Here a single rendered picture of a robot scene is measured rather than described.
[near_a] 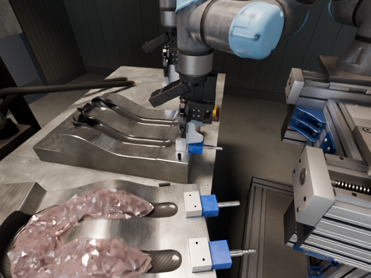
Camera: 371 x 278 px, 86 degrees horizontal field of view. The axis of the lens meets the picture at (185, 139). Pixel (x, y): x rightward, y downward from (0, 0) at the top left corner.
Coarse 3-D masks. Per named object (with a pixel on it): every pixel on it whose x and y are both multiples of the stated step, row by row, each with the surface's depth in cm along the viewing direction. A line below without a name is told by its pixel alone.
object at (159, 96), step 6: (168, 84) 50; (174, 84) 47; (180, 84) 45; (186, 84) 45; (156, 90) 50; (162, 90) 49; (168, 90) 46; (174, 90) 46; (180, 90) 46; (186, 90) 46; (156, 96) 48; (162, 96) 48; (168, 96) 47; (174, 96) 47; (150, 102) 49; (156, 102) 49; (162, 102) 49
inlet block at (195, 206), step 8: (192, 192) 47; (184, 200) 46; (192, 200) 46; (200, 200) 47; (208, 200) 47; (184, 208) 48; (192, 208) 44; (200, 208) 44; (208, 208) 45; (216, 208) 45; (192, 216) 45; (200, 216) 46; (208, 216) 47
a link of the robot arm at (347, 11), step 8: (336, 0) 65; (344, 0) 63; (352, 0) 62; (328, 8) 72; (336, 8) 68; (344, 8) 65; (352, 8) 63; (336, 16) 70; (344, 16) 66; (352, 24) 66
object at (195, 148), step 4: (176, 140) 55; (180, 140) 55; (176, 144) 56; (180, 144) 56; (188, 144) 56; (192, 144) 56; (196, 144) 56; (200, 144) 56; (176, 148) 57; (180, 148) 57; (188, 148) 57; (192, 148) 56; (196, 148) 56; (200, 148) 56; (208, 148) 57; (212, 148) 57; (216, 148) 57; (220, 148) 56; (188, 152) 58; (192, 152) 57; (196, 152) 57; (200, 152) 56
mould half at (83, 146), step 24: (120, 96) 75; (120, 120) 67; (48, 144) 64; (72, 144) 58; (96, 144) 56; (120, 144) 60; (96, 168) 63; (120, 168) 61; (144, 168) 58; (168, 168) 56
